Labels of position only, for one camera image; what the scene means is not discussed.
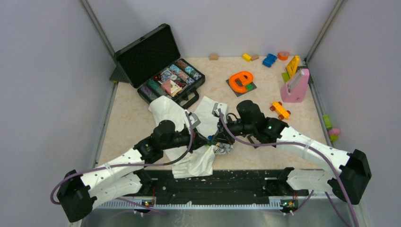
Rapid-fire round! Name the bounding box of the yellow toy car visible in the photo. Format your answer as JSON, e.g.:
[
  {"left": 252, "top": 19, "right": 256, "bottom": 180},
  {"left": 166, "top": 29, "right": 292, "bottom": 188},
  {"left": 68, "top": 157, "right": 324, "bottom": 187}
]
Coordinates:
[{"left": 270, "top": 102, "right": 291, "bottom": 120}]

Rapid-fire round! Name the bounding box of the dark grey square mat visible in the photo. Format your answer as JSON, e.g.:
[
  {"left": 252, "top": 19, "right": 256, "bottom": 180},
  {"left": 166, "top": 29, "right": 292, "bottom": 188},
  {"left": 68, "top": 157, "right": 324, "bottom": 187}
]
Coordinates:
[{"left": 226, "top": 78, "right": 258, "bottom": 97}]

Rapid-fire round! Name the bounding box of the green flat toy piece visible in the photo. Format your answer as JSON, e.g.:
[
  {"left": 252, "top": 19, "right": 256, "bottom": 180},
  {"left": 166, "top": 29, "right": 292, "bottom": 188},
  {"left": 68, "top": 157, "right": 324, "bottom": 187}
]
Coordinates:
[{"left": 281, "top": 72, "right": 290, "bottom": 83}]

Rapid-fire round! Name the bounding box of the small brown wooden block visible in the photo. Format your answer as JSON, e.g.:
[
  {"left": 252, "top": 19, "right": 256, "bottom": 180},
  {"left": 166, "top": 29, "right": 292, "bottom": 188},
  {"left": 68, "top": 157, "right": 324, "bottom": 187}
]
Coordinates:
[{"left": 251, "top": 55, "right": 259, "bottom": 61}]

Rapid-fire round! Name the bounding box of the colourful beaded brooch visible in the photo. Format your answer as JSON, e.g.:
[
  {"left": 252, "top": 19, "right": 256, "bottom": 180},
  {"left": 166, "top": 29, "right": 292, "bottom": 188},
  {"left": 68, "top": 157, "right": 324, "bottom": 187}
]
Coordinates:
[{"left": 207, "top": 135, "right": 219, "bottom": 146}]

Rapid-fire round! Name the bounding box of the orange tape roll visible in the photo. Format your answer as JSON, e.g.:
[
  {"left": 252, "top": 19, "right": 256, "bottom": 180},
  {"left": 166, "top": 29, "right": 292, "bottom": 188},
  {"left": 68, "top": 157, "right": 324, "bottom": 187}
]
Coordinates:
[{"left": 277, "top": 51, "right": 290, "bottom": 61}]

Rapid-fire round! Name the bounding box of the black poker chip case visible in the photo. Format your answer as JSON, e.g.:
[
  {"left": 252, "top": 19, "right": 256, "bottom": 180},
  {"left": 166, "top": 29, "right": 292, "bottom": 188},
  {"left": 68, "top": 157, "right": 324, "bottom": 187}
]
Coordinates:
[{"left": 110, "top": 24, "right": 206, "bottom": 109}]

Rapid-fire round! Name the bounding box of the orange letter e toy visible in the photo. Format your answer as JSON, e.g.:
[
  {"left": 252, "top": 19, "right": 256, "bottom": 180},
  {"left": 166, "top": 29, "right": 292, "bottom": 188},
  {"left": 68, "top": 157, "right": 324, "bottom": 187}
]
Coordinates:
[{"left": 228, "top": 71, "right": 253, "bottom": 94}]

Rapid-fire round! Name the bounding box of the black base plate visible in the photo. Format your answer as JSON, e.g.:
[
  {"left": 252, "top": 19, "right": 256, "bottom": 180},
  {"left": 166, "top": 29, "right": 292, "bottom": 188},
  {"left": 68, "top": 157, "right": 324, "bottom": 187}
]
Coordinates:
[{"left": 132, "top": 170, "right": 309, "bottom": 205}]

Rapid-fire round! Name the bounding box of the tan wooden block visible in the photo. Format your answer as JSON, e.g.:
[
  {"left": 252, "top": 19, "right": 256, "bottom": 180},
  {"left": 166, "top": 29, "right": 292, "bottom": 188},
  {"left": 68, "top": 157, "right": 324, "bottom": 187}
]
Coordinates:
[{"left": 209, "top": 53, "right": 219, "bottom": 61}]

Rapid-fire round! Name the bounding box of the pink wedge stand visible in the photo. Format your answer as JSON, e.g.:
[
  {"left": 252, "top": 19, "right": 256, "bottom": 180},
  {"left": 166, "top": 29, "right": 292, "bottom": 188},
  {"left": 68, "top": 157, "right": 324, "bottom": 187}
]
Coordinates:
[{"left": 280, "top": 68, "right": 310, "bottom": 103}]

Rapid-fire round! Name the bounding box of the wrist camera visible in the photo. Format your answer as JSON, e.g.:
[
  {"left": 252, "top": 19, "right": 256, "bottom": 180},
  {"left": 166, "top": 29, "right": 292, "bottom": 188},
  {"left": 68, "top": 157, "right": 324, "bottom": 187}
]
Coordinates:
[
  {"left": 212, "top": 102, "right": 228, "bottom": 117},
  {"left": 189, "top": 113, "right": 201, "bottom": 129}
]

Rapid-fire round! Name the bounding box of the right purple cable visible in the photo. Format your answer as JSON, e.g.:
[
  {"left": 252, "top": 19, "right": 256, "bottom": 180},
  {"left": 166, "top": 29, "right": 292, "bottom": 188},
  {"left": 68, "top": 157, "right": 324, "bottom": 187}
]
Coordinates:
[{"left": 218, "top": 108, "right": 359, "bottom": 227}]

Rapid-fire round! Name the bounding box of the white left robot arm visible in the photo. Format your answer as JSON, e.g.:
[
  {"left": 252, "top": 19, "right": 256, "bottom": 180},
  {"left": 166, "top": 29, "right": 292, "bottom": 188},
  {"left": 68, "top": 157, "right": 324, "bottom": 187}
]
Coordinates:
[{"left": 51, "top": 120, "right": 208, "bottom": 223}]

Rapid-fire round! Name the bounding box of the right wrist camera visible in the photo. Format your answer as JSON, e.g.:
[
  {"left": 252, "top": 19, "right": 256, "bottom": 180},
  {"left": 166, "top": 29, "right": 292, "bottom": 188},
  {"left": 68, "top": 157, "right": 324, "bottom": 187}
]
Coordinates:
[{"left": 212, "top": 102, "right": 228, "bottom": 117}]

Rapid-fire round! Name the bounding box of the blue toy brick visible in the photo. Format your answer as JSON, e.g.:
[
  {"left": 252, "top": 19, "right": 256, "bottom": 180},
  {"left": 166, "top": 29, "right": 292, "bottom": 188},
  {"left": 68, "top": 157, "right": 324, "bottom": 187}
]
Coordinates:
[{"left": 262, "top": 53, "right": 277, "bottom": 68}]

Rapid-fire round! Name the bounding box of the yellow toy brick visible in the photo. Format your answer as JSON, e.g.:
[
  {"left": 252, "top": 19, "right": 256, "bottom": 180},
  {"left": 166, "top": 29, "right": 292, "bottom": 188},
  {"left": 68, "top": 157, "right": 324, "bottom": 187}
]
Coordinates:
[{"left": 242, "top": 53, "right": 252, "bottom": 62}]

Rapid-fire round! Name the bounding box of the pink and green toy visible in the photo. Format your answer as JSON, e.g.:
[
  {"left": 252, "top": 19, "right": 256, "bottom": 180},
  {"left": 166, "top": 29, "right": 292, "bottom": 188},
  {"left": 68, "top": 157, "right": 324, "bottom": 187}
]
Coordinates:
[{"left": 323, "top": 114, "right": 341, "bottom": 142}]

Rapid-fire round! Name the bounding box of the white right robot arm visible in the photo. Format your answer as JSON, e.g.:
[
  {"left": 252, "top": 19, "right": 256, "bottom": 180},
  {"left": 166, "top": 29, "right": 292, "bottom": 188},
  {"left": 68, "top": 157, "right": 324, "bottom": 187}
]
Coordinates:
[{"left": 212, "top": 100, "right": 372, "bottom": 205}]

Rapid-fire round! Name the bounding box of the white printed t-shirt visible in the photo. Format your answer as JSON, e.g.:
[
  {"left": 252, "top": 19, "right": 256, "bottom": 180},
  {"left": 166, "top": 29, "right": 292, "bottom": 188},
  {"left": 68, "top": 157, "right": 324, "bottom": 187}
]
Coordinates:
[{"left": 145, "top": 96, "right": 231, "bottom": 178}]

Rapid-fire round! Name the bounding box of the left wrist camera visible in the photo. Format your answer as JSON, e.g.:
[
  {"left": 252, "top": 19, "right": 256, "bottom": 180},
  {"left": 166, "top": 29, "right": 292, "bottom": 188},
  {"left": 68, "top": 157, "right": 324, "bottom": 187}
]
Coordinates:
[{"left": 189, "top": 113, "right": 201, "bottom": 129}]

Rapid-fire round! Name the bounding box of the yellow perforated toy block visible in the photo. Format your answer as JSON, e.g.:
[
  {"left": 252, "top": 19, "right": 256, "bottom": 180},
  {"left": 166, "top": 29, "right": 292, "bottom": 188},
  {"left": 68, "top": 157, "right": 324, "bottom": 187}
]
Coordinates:
[{"left": 286, "top": 55, "right": 300, "bottom": 78}]

